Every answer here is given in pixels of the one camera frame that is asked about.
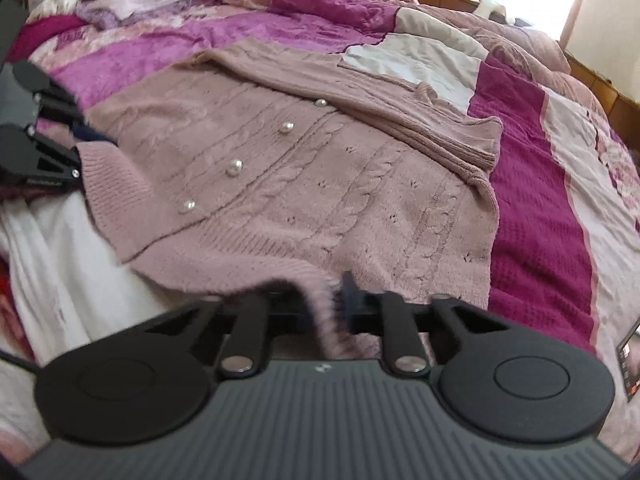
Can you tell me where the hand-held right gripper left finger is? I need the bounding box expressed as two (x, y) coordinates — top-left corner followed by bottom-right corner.
(145, 291), (312, 379)

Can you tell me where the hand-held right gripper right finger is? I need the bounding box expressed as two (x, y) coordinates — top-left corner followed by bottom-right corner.
(337, 271), (512, 377)

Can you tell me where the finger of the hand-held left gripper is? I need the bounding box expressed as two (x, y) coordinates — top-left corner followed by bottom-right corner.
(0, 124), (84, 189)
(12, 59), (111, 144)

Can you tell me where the pink knit cardigan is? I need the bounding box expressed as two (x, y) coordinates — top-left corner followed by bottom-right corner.
(75, 40), (503, 361)

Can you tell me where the white bed sheet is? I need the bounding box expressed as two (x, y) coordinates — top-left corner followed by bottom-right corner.
(0, 192), (168, 366)

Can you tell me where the purple patchwork quilt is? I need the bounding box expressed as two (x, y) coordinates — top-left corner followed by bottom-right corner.
(10, 0), (640, 401)

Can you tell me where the black smartphone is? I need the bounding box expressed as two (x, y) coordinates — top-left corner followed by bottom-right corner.
(616, 319), (640, 402)

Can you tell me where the pink fuzzy comforter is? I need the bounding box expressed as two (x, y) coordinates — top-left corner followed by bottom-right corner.
(450, 7), (618, 126)

